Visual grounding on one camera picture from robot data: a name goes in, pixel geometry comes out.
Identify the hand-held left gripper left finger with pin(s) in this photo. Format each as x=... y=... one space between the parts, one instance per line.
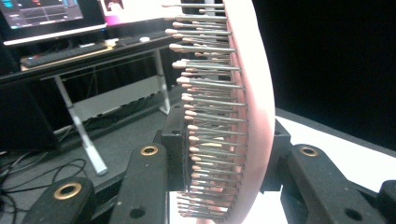
x=176 y=155

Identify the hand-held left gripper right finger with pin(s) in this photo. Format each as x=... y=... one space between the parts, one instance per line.
x=278 y=155

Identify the pink hairbrush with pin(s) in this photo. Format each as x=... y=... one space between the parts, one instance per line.
x=255 y=93

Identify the desk with white metal legs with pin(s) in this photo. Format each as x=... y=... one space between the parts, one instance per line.
x=124 y=95

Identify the black curtain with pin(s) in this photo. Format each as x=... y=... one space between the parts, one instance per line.
x=327 y=62

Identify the white computer mouse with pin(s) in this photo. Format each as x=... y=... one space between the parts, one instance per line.
x=144 y=39

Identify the monitor with pink white screen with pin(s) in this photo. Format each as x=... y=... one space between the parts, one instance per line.
x=140 y=11

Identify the black keyboard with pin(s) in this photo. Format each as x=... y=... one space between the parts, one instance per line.
x=62 y=54

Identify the black cabinet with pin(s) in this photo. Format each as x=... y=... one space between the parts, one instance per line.
x=25 y=118

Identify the dark computer monitor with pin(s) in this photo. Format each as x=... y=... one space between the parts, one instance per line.
x=46 y=15

